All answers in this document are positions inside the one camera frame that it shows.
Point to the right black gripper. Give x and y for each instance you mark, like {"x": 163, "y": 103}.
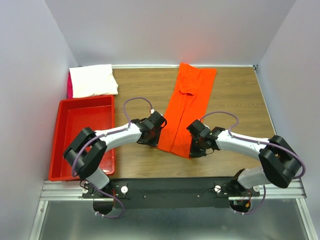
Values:
{"x": 198, "y": 145}

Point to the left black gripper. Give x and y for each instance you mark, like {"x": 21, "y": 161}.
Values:
{"x": 152, "y": 136}

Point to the orange t-shirt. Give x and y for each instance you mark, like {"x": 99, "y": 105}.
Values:
{"x": 188, "y": 102}

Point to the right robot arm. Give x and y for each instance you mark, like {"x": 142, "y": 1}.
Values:
{"x": 279, "y": 164}

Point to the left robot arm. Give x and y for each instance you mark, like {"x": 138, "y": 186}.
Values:
{"x": 86, "y": 151}

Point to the folded white t-shirt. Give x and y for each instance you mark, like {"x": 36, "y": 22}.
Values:
{"x": 93, "y": 80}

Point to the red plastic bin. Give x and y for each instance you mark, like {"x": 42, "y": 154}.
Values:
{"x": 73, "y": 115}

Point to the folded pink t-shirt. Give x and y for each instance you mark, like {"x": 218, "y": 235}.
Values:
{"x": 69, "y": 87}

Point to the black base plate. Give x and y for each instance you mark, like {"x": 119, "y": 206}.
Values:
{"x": 185, "y": 192}

